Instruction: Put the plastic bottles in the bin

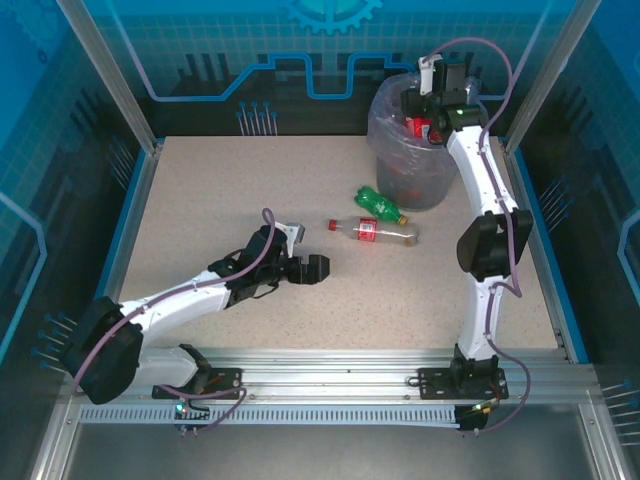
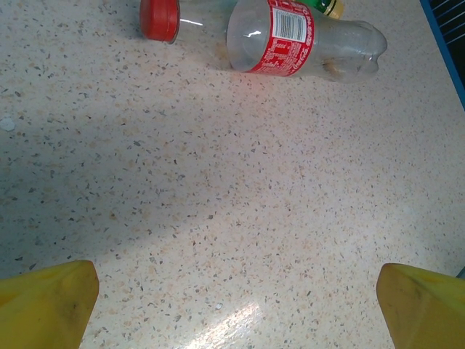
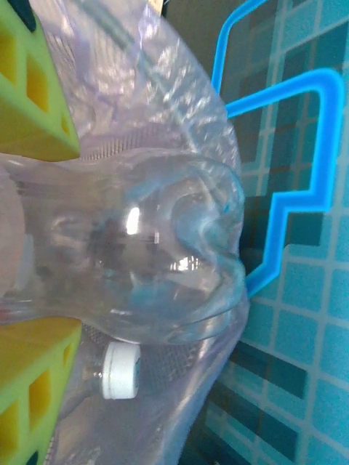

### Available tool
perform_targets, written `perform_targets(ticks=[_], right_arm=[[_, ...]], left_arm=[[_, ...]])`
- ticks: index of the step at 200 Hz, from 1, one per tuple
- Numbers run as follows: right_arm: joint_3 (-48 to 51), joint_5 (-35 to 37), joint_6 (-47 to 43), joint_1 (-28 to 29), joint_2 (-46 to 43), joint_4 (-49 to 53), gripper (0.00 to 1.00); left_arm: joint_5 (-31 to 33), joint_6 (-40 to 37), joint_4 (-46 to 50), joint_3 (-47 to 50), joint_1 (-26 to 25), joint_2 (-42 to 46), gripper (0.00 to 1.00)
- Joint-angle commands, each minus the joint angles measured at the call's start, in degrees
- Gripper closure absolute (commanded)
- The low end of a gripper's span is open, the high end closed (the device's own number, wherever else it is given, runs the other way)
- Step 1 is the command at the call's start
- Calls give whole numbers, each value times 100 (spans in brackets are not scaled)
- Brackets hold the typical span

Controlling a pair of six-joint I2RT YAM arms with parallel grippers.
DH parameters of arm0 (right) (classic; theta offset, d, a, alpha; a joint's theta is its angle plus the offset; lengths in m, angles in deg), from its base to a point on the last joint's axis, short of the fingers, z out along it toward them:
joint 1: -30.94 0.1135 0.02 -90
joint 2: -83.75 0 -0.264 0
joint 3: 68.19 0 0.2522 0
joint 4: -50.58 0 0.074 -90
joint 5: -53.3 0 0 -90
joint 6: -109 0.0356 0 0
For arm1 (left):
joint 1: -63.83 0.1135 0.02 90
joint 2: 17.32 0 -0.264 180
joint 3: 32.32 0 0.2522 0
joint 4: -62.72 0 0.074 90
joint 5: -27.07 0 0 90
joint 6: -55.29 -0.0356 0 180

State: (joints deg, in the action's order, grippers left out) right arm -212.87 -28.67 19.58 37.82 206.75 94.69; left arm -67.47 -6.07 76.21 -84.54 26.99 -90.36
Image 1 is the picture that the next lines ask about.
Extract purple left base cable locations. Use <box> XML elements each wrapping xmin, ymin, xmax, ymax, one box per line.
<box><xmin>159</xmin><ymin>379</ymin><xmax>250</xmax><ymax>434</ymax></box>

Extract grey translucent bin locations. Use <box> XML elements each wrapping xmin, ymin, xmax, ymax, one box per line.
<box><xmin>374</xmin><ymin>149</ymin><xmax>459</xmax><ymax>211</ymax></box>

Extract aluminium left frame post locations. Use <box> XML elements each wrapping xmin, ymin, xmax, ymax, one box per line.
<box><xmin>54</xmin><ymin>0</ymin><xmax>164</xmax><ymax>154</ymax></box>

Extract controller board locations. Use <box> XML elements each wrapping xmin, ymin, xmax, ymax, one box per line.
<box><xmin>457</xmin><ymin>397</ymin><xmax>501</xmax><ymax>436</ymax></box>
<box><xmin>172</xmin><ymin>397</ymin><xmax>211</xmax><ymax>436</ymax></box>

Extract white slotted cable duct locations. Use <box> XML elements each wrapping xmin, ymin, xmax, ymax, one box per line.
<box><xmin>77</xmin><ymin>403</ymin><xmax>461</xmax><ymax>426</ymax></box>

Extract left controller board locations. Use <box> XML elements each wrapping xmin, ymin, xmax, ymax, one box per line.
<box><xmin>172</xmin><ymin>397</ymin><xmax>211</xmax><ymax>436</ymax></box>

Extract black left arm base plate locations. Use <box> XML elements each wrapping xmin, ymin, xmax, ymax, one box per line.
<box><xmin>152</xmin><ymin>367</ymin><xmax>244</xmax><ymax>401</ymax></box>

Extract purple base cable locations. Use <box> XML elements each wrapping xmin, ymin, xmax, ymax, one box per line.
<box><xmin>159</xmin><ymin>379</ymin><xmax>250</xmax><ymax>434</ymax></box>
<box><xmin>474</xmin><ymin>339</ymin><xmax>532</xmax><ymax>434</ymax></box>

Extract green plastic bottle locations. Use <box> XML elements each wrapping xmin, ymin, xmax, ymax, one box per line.
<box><xmin>353</xmin><ymin>185</ymin><xmax>410</xmax><ymax>225</ymax></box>

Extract right controller board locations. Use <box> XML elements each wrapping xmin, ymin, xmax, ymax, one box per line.
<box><xmin>457</xmin><ymin>397</ymin><xmax>501</xmax><ymax>436</ymax></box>

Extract aluminium frame post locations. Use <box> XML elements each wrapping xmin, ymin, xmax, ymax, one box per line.
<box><xmin>502</xmin><ymin>0</ymin><xmax>604</xmax><ymax>156</ymax></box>
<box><xmin>54</xmin><ymin>0</ymin><xmax>164</xmax><ymax>154</ymax></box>

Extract aluminium mounting rail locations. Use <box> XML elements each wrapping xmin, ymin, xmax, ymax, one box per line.
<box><xmin>64</xmin><ymin>347</ymin><xmax>596</xmax><ymax>406</ymax></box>

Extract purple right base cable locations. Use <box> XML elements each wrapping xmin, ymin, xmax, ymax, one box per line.
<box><xmin>474</xmin><ymin>339</ymin><xmax>532</xmax><ymax>434</ymax></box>

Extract clear bottle small red label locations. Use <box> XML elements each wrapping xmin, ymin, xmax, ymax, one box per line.
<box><xmin>327</xmin><ymin>216</ymin><xmax>421</xmax><ymax>248</ymax></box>

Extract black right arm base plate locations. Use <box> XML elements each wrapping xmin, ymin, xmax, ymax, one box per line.
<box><xmin>417</xmin><ymin>367</ymin><xmax>510</xmax><ymax>401</ymax></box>

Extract aluminium right frame post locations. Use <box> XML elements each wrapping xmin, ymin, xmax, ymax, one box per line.
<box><xmin>502</xmin><ymin>0</ymin><xmax>604</xmax><ymax>156</ymax></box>

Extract bottle with red green label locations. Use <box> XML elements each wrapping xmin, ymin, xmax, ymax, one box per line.
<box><xmin>403</xmin><ymin>113</ymin><xmax>436</xmax><ymax>146</ymax></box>

